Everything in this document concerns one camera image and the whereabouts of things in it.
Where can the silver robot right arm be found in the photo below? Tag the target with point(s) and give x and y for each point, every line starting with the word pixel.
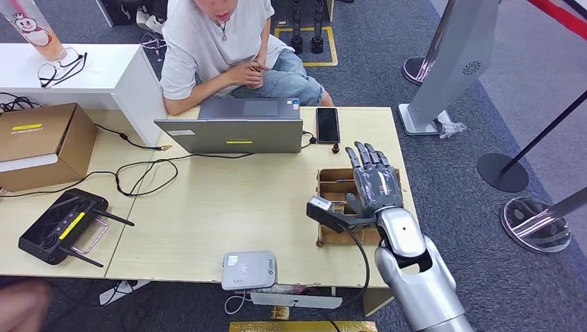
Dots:
pixel 422 284

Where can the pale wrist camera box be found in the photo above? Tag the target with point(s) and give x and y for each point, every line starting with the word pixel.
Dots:
pixel 320 204

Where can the snowman-print drink cup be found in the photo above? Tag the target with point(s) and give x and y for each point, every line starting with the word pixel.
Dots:
pixel 34 30

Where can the red barrier belt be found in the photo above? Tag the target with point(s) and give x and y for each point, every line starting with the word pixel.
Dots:
pixel 559 16

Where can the black stanchion post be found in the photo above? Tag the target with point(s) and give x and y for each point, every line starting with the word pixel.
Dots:
pixel 502 173

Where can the wooden card organizer box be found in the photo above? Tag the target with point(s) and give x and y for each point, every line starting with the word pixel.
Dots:
pixel 335 185

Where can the black smartphone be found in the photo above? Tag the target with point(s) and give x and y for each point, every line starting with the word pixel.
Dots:
pixel 328 124

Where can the white cabinet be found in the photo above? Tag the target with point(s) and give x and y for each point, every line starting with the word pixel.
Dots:
pixel 101 73

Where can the black-framed eyeglasses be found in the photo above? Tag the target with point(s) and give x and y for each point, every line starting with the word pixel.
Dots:
pixel 48 73

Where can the white card reader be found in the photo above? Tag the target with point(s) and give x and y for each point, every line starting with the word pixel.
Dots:
pixel 247 271

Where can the long white power strip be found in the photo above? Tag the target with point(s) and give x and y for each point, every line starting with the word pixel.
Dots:
pixel 293 301

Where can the chrome stanchion post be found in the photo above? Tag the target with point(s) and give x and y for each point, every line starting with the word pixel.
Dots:
pixel 534 224
pixel 415 71

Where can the grey laptop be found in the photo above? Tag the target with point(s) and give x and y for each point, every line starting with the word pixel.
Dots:
pixel 229 135

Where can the person's right hand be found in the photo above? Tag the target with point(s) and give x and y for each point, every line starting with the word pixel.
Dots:
pixel 243 75

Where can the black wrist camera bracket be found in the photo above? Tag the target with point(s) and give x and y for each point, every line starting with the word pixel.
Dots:
pixel 339 220

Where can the dark metal stool frame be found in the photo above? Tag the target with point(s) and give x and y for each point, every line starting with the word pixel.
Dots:
pixel 152 42

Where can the blurred pink object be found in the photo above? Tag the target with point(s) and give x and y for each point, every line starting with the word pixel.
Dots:
pixel 20 307

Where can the person's left forearm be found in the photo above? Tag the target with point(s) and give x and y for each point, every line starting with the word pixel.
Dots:
pixel 266 43

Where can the black upright stand post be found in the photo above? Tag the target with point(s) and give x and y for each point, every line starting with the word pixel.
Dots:
pixel 317 27
pixel 296 27

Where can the small black knob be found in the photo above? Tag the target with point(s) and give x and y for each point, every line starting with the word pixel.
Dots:
pixel 336 148

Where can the person's left hand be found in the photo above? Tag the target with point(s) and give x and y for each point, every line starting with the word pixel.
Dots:
pixel 261 64

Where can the black controller with antennas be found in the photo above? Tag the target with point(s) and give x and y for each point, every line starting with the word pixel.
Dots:
pixel 59 227

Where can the white sneaker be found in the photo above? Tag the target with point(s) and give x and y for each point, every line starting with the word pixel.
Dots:
pixel 143 16
pixel 157 22

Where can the clear plastic bag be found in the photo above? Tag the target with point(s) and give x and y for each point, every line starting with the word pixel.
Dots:
pixel 449 128

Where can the silver kiosk stand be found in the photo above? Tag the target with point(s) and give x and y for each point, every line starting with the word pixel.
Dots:
pixel 458 59

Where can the brown cardboard box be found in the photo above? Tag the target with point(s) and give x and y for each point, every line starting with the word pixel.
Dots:
pixel 41 142

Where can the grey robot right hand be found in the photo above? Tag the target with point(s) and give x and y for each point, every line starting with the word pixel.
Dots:
pixel 378 188

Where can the person's right forearm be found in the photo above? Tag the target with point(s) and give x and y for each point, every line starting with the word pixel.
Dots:
pixel 197 98

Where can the person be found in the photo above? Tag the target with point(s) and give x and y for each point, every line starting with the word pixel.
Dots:
pixel 201 41

